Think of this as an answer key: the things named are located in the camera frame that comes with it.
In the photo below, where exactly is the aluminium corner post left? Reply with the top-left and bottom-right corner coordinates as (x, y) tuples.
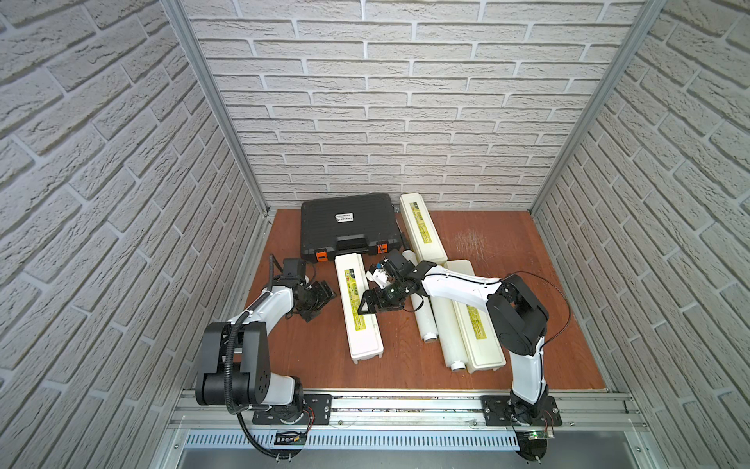
(162, 0), (271, 216)

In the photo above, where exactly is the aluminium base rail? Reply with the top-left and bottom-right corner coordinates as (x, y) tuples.
(156, 389), (656, 463)

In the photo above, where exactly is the white plastic wrap roll middle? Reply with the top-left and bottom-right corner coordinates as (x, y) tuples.
(400, 250), (441, 344)

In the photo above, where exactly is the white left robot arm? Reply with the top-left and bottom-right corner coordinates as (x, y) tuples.
(195, 281), (336, 418)

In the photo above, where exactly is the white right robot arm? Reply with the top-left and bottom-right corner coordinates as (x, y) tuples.
(357, 250), (549, 424)

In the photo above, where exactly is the aluminium corner post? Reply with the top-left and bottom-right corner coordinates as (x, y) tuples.
(162, 0), (271, 216)
(529, 0), (666, 216)

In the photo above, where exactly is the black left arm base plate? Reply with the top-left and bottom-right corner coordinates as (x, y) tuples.
(252, 392), (333, 426)

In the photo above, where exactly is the white plastic wrap roll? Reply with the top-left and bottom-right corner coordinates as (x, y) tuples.
(400, 250), (441, 344)
(430, 297), (469, 371)

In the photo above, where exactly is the cream dispenser right front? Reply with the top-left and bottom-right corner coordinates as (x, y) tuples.
(443, 277), (506, 373)

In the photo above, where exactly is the cream dispenser with lid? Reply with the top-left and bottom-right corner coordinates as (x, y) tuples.
(334, 253), (384, 365)

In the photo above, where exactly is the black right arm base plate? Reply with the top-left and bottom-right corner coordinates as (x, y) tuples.
(480, 394), (563, 427)

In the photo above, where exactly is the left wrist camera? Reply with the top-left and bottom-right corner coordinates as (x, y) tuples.
(279, 258), (307, 285)

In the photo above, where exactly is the aluminium corner post right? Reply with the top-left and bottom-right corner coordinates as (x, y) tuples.
(529, 0), (666, 216)

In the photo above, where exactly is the white plastic wrap roll right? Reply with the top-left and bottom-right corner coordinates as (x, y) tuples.
(430, 297), (469, 371)

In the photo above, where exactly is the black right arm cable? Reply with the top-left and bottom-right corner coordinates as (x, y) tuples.
(514, 270), (572, 353)

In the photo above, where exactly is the black plastic tool case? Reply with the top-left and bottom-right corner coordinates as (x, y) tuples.
(300, 193), (404, 263)

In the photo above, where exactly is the cream dispenser far back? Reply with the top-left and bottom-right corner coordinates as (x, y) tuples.
(400, 193), (448, 264)

